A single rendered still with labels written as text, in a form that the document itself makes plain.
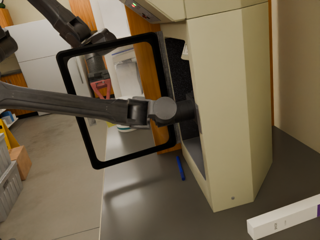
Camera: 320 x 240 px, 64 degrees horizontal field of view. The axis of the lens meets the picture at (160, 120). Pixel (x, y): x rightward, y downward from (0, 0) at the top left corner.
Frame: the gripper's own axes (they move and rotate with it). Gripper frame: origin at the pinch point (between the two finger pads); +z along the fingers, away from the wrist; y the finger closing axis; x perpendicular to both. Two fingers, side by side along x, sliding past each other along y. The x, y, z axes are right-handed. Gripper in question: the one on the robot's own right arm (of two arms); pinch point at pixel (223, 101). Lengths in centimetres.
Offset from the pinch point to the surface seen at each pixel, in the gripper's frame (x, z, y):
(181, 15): -24.4, -11.4, -15.3
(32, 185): 115, -158, 193
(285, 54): -4.7, 31.7, 20.1
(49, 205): 115, -127, 146
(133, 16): -27.1, -18.4, 21.6
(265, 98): 0.2, 10.1, -4.6
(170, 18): -24.2, -13.6, -15.0
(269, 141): 14.4, 11.6, -2.7
